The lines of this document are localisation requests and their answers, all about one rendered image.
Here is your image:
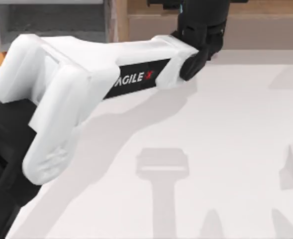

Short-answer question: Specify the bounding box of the wooden cupboard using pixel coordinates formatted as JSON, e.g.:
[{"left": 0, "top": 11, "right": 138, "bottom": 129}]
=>
[{"left": 0, "top": 0, "right": 293, "bottom": 67}]

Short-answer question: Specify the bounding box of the wooden drawer front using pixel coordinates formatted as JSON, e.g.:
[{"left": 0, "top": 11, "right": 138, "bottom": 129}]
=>
[{"left": 126, "top": 12, "right": 293, "bottom": 51}]

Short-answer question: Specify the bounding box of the grey cabinet with dark inside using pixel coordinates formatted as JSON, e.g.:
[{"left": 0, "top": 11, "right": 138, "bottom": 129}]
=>
[{"left": 0, "top": 0, "right": 119, "bottom": 52}]

